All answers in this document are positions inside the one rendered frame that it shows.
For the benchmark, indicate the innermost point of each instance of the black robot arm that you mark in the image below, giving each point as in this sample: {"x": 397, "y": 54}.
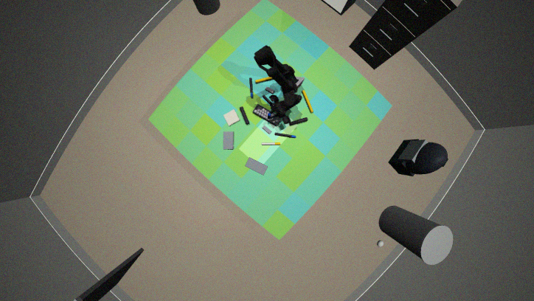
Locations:
{"x": 283, "y": 74}

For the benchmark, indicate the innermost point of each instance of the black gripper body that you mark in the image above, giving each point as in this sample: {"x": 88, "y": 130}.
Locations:
{"x": 285, "y": 119}

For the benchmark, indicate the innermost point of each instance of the black keyboard with white keys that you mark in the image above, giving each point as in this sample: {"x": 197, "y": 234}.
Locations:
{"x": 263, "y": 112}

